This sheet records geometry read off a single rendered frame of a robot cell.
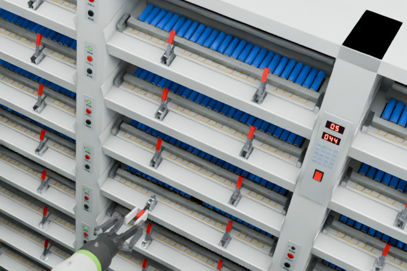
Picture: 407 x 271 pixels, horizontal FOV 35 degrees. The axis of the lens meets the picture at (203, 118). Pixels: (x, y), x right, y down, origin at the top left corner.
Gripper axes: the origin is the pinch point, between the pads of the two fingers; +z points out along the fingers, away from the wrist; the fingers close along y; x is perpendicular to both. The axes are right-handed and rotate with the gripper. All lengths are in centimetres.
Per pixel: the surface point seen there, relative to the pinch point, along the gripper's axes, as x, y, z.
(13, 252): -72, -65, 28
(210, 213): 4.3, 18.9, 12.5
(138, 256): -32.7, -4.4, 19.9
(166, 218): -1.2, 7.0, 7.7
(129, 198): -1.1, -7.3, 8.0
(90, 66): 44.3, -22.4, -2.7
